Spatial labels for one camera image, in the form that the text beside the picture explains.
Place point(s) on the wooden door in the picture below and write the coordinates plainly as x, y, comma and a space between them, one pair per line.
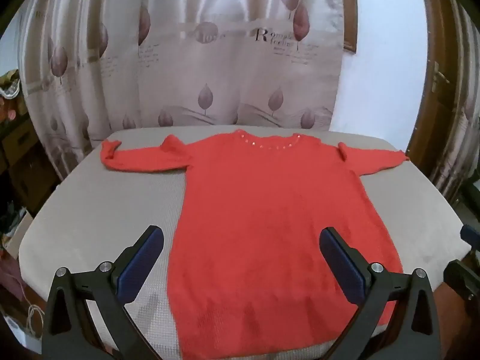
422, 82

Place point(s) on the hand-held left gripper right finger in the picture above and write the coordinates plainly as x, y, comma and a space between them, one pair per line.
343, 266

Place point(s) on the red knit sweater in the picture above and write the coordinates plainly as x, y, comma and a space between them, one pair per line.
262, 213

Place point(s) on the cardboard box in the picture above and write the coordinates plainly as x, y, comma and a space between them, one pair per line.
18, 142

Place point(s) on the wooden wall frame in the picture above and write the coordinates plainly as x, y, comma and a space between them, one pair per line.
350, 26

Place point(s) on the beige waffle table cloth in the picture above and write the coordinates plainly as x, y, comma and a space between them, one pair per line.
112, 202

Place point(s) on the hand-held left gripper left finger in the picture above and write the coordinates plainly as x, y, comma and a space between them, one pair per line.
140, 258

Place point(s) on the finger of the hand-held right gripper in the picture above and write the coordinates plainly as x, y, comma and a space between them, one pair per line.
471, 236

